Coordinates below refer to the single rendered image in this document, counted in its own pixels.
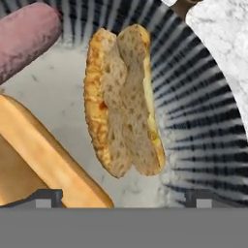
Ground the striped black and white bowl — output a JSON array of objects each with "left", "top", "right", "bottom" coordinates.
[{"left": 0, "top": 0, "right": 248, "bottom": 209}]

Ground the split speckled hot dog bun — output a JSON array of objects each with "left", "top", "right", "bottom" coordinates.
[{"left": 83, "top": 23, "right": 167, "bottom": 179}]

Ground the pink sausage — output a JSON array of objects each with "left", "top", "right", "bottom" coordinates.
[{"left": 0, "top": 2, "right": 63, "bottom": 85}]

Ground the smooth golden hot dog bun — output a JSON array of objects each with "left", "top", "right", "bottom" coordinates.
[{"left": 0, "top": 93, "right": 115, "bottom": 209}]

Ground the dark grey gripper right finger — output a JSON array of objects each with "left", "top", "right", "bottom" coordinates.
[{"left": 185, "top": 188, "right": 244, "bottom": 209}]

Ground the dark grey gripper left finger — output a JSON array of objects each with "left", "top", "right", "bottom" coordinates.
[{"left": 4, "top": 188, "right": 64, "bottom": 209}]

